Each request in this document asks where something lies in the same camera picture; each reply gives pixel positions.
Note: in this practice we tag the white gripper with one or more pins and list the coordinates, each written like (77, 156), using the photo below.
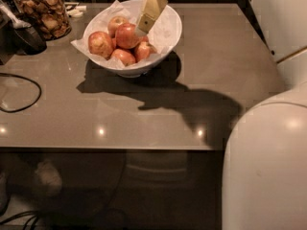
(153, 10)

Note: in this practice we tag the red apple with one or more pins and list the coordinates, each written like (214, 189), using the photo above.
(126, 37)
(143, 50)
(125, 56)
(100, 44)

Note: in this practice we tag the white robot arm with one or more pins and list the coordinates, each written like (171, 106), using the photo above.
(263, 161)

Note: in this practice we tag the white bowl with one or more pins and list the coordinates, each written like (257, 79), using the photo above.
(166, 32)

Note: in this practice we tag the back yellowish apple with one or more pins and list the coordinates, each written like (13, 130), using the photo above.
(114, 23)

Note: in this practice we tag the small white items on table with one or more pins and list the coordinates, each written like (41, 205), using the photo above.
(75, 10)

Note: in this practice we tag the glass jar of chips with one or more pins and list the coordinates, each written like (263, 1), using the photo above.
(50, 16)

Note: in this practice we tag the black appliance with scoop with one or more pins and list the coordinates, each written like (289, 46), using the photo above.
(25, 35)

